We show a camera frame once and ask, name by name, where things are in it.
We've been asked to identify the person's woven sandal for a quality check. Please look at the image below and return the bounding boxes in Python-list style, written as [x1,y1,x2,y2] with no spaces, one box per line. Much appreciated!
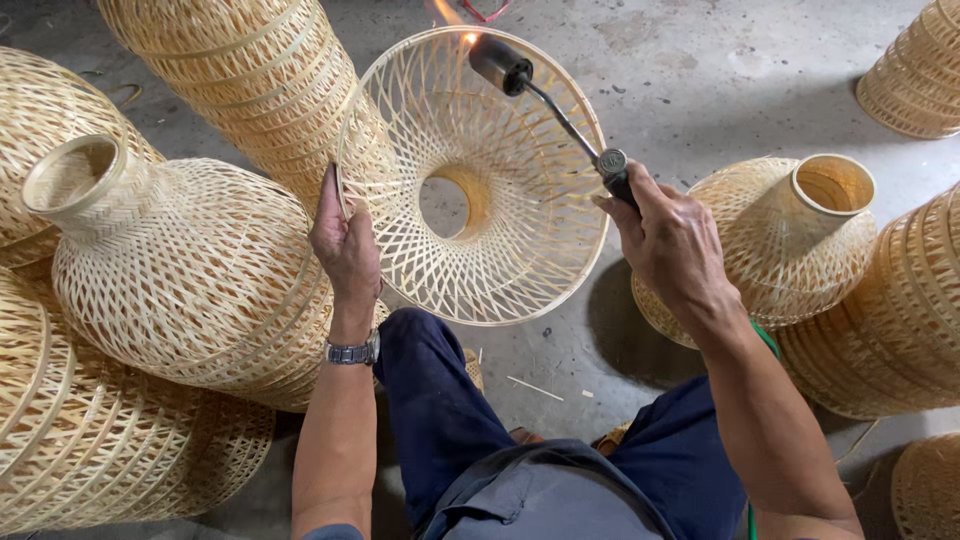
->
[591,420,636,457]
[462,348,486,394]

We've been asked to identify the tall stack of bamboo lampshades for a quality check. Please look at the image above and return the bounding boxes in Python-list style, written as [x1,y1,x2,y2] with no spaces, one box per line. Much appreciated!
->
[96,0,399,219]

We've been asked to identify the silver metal wristwatch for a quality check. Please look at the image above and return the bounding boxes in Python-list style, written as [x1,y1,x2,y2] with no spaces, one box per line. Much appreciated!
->
[324,328,382,367]

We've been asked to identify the person's grey shirt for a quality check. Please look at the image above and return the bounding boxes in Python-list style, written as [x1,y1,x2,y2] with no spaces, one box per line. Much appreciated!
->
[300,438,680,540]

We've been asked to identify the thin bamboo splinter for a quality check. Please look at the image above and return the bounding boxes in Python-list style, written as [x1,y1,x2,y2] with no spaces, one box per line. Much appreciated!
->
[506,375,565,403]

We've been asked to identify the person's right hand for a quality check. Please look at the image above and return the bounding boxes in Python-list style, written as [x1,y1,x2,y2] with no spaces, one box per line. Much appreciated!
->
[591,159,745,325]

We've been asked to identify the black gas torch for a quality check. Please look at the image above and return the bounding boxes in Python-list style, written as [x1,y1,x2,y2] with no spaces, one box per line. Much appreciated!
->
[466,31,642,215]

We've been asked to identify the red wire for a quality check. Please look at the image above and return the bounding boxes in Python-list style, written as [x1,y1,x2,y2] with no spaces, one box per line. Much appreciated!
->
[460,0,513,24]

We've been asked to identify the stack of ribbed bamboo lampshades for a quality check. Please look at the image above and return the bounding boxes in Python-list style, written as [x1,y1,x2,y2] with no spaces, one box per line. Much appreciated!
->
[855,0,960,141]
[0,258,277,537]
[774,182,960,421]

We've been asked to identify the person's navy trousers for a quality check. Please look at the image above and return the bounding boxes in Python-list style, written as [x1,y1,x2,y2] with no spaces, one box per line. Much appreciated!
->
[372,307,751,540]

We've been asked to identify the green gas hose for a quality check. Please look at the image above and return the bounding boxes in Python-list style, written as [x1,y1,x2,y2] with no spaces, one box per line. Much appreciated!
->
[745,318,783,540]

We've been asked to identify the thin bamboo strip loop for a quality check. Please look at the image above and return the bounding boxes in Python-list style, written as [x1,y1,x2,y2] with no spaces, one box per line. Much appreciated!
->
[103,81,145,108]

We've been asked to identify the person's left hand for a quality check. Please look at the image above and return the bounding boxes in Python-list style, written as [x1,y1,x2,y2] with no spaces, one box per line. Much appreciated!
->
[309,162,385,318]

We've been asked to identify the round woven bamboo lampshade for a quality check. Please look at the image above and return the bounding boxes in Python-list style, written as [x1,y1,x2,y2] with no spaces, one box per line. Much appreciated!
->
[891,432,960,540]
[0,46,166,270]

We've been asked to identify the bamboo lampshade with neck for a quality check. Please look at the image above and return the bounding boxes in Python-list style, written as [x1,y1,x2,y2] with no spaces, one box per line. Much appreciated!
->
[20,133,391,414]
[631,153,879,351]

